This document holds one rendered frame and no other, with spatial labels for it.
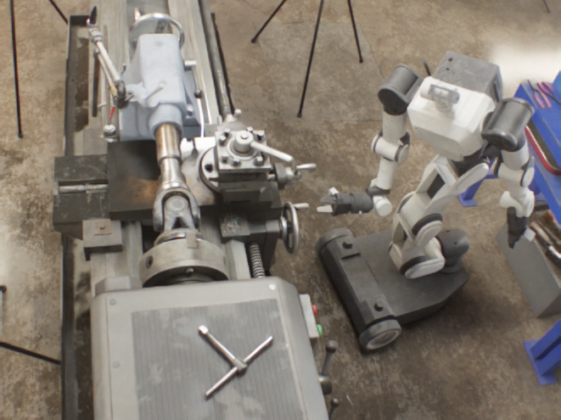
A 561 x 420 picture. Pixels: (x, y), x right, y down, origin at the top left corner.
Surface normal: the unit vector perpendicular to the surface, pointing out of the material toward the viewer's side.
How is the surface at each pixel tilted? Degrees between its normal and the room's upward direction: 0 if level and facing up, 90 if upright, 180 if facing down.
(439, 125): 76
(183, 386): 0
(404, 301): 0
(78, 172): 0
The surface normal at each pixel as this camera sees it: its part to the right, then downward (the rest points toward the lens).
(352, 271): 0.14, -0.62
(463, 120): -0.40, -0.40
